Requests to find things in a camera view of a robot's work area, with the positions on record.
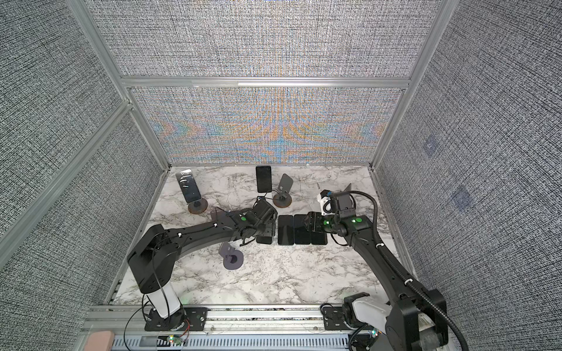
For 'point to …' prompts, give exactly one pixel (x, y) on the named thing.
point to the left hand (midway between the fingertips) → (269, 227)
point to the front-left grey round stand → (233, 259)
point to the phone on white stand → (263, 176)
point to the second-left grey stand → (217, 216)
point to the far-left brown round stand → (197, 207)
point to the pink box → (100, 341)
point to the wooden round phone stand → (283, 199)
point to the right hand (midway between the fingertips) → (311, 220)
